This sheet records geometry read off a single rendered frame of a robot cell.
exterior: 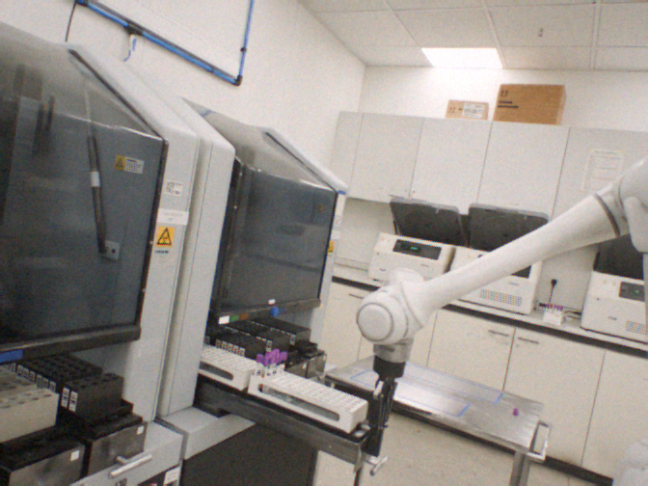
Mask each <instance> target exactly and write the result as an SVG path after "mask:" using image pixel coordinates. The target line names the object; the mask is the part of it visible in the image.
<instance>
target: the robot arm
mask: <svg viewBox="0 0 648 486"><path fill-rule="evenodd" d="M627 233H630V234H631V239H632V242H633V244H634V246H635V247H636V249H637V250H638V251H639V252H643V273H644V294H645V315H646V336H647V359H648V153H647V154H645V155H644V156H642V157H641V158H639V159H638V160H637V161H635V162H634V163H633V165H632V166H631V167H630V169H629V170H628V171H627V172H625V173H624V174H622V175H621V176H620V177H618V178H617V179H615V180H614V181H613V182H612V183H610V184H609V185H607V186H605V187H604V188H602V189H601V190H599V191H597V192H595V193H594V194H592V195H590V196H588V197H587V198H585V199H584V200H583V201H581V202H580V203H578V204H577V205H575V206H574V207H572V208H571V209H569V210H568V211H566V212H565V213H563V214H562V215H560V216H559V217H557V218H556V219H554V220H553V221H551V222H549V223H548V224H547V225H545V226H544V227H542V228H540V229H537V230H535V231H533V232H531V233H529V234H527V235H525V236H523V237H521V238H519V239H517V240H515V241H513V242H511V243H509V244H507V245H505V246H503V247H500V248H498V249H496V250H494V251H493V252H491V253H489V254H487V255H485V256H482V257H480V258H478V259H476V260H474V261H472V262H470V263H468V264H466V265H463V266H461V267H459V268H457V269H455V270H453V271H451V272H448V273H446V274H444V275H442V276H440V277H438V278H435V279H433V280H430V281H427V282H423V277H422V275H421V274H419V273H418V272H416V271H413V270H410V269H406V268H393V269H391V270H390V272H389V273H388V275H387V276H386V278H385V279H384V281H383V283H382V287H381V288H379V289H378V290H377V291H374V292H372V293H370V294H368V295H367V296H365V297H364V298H363V300H362V301H361V303H360V304H359V306H358V308H357V312H356V323H357V324H358V327H359V330H360V332H361V333H362V336H363V337H364V338H365V339H366V340H368V341H369V342H371V343H374V344H373V349H372V351H373V353H374V354H375V356H374V361H373V367H372V369H373V371H374V372H375V373H377V374H378V379H377V380H376V382H375V391H374V390H372V391H371V392H370V397H371V400H370V411H369V421H368V425H367V426H368V427H370V431H369V437H368V442H367V448H366V454H369V455H371V456H374V457H376V458H377V457H378V456H379V455H380V451H381V445H382V441H383V435H384V430H385V427H386V428H388V425H387V424H386V422H388V421H389V416H390V412H391V408H392V402H393V398H394V394H395V391H396V388H397V386H398V382H396V381H395V379H397V378H401V377H403V376H404V371H405V366H406V362H407V361H409V360H410V357H411V352H412V347H413V343H414V337H415V333H416V332H417V331H418V330H420V329H422V328H424V327H425V326H427V324H428V320H429V317H430V316H431V314H432V313H433V312H434V311H436V310H438V309H439V308H441V307H443V306H445V305H447V304H448V303H450V302H452V301H454V300H456V299H458V298H460V297H462V296H465V295H467V294H469V293H471V292H473V291H475V290H477V289H479V288H481V287H483V286H485V285H487V284H491V283H493V282H495V281H498V280H500V279H502V278H504V277H506V276H509V275H511V274H513V273H515V272H517V271H520V270H522V269H524V268H526V267H528V266H530V265H532V264H534V263H536V262H538V261H541V260H543V259H545V258H548V257H552V256H555V255H557V254H560V253H563V252H566V251H569V250H573V249H576V248H579V247H582V246H586V245H590V244H593V243H597V242H601V241H606V240H610V239H613V238H616V237H618V236H621V235H624V234H627ZM612 486H648V437H645V438H643V439H641V440H637V441H635V442H634V443H633V444H632V445H631V446H630V447H629V448H628V449H627V450H626V451H625V453H624V454H623V455H622V457H621V459H620V461H619V463H618V466H617V469H616V473H615V476H614V479H613V483H612Z"/></svg>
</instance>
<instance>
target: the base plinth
mask: <svg viewBox="0 0 648 486"><path fill-rule="evenodd" d="M334 390H337V391H339V392H344V393H347V394H350V395H352V396H355V397H358V398H360V399H363V400H365V401H367V403H369V398H370V396H367V395H364V394H361V393H359V392H356V391H351V390H349V389H347V388H344V387H342V386H339V385H336V384H335V386H334ZM391 411H393V412H395V413H398V414H400V415H403V416H406V417H408V418H411V419H416V420H418V421H421V422H424V423H427V424H430V425H432V426H435V427H438V428H441V429H444V430H445V431H448V432H451V433H454V434H457V435H459V436H462V437H465V438H468V439H471V440H473V441H476V442H479V443H482V444H485V445H486V446H491V447H494V448H497V449H499V450H502V451H505V452H508V453H511V454H513V455H515V452H516V450H515V449H512V448H509V447H507V446H504V445H499V444H497V443H494V442H491V441H488V440H486V439H483V438H480V437H478V436H475V435H473V434H470V433H468V432H465V431H462V430H459V429H457V428H454V427H451V426H449V425H446V424H443V423H440V422H438V421H435V420H433V419H430V418H426V417H423V416H420V415H418V414H415V413H412V412H410V411H407V410H404V409H401V408H399V407H396V406H393V405H391ZM532 462H535V463H538V464H541V465H543V466H546V467H549V468H552V469H555V470H557V471H560V472H563V473H568V474H570V475H572V476H575V477H578V478H581V479H583V480H586V481H589V482H592V483H595V484H597V485H600V486H612V483H613V479H614V478H611V477H608V476H605V475H602V474H599V473H597V472H593V471H590V470H587V469H584V468H582V467H578V466H576V465H573V464H570V463H567V462H564V461H561V460H558V459H555V458H552V457H551V456H548V455H545V459H544V462H543V463H539V462H536V461H533V460H532Z"/></svg>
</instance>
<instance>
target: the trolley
mask: <svg viewBox="0 0 648 486"><path fill-rule="evenodd" d="M374 356H375V355H372V356H370V357H367V358H365V359H362V360H360V361H357V362H355V363H352V364H349V365H347V366H344V367H342V368H339V369H337V370H334V371H332V372H329V373H327V374H325V378H324V380H325V384H324V386H325V387H328V388H331V389H333V388H334V386H335V384H336V385H339V386H342V387H344V388H347V389H349V390H351V391H354V392H359V393H361V394H364V395H367V396H370V392H371V391H372V390H374V391H375V382H376V380H377V379H378V374H377V373H375V372H374V371H373V369H372V367H373V361H374ZM395 381H396V382H398V386H397V388H396V391H395V394H394V398H393V402H392V405H393V406H396V407H399V408H401V409H404V410H407V411H410V412H412V413H415V414H418V415H420V416H423V417H426V418H429V419H433V420H435V421H438V422H440V423H443V424H446V425H449V426H451V427H454V428H457V429H459V430H462V431H465V432H468V433H470V434H473V435H475V436H478V437H480V438H483V439H486V440H488V441H491V442H494V443H497V444H499V445H502V446H507V447H509V448H512V449H515V450H516V452H515V457H514V462H513V467H512V472H511V476H510V481H509V485H508V486H527V480H528V475H529V470H530V466H531V461H532V460H533V461H536V462H539V463H543V462H544V459H545V455H546V451H547V447H548V443H549V440H550V436H551V433H552V429H553V424H552V423H549V422H546V421H544V420H541V419H540V418H541V415H542V412H543V409H544V403H541V402H538V401H535V400H531V399H528V398H525V397H522V396H519V395H516V394H513V393H510V392H507V391H502V390H498V389H495V388H492V387H489V386H486V385H482V384H479V383H476V382H474V381H471V380H468V379H464V378H461V377H458V376H455V375H452V374H448V373H445V372H442V371H440V370H437V369H434V368H430V367H427V366H424V365H421V364H415V363H412V362H409V361H407V362H406V366H405V371H404V376H403V377H401V378H397V379H395ZM514 408H518V409H519V414H518V415H517V416H514V415H513V410H514ZM539 425H541V426H544V427H547V428H548V429H547V433H546V436H545V439H544V443H543V445H542V449H541V452H540V455H537V454H535V453H533V451H534V447H535V442H536V438H537V433H538V428H539ZM321 454H322V451H320V450H318V449H316V448H312V453H311V459H310V468H309V473H308V479H307V484H306V486H316V481H317V476H318V471H319V465H320V460H321ZM364 470H365V463H364V464H363V465H362V466H361V467H360V468H359V469H358V470H357V471H356V475H355V480H354V485H353V486H362V481H363V475H364Z"/></svg>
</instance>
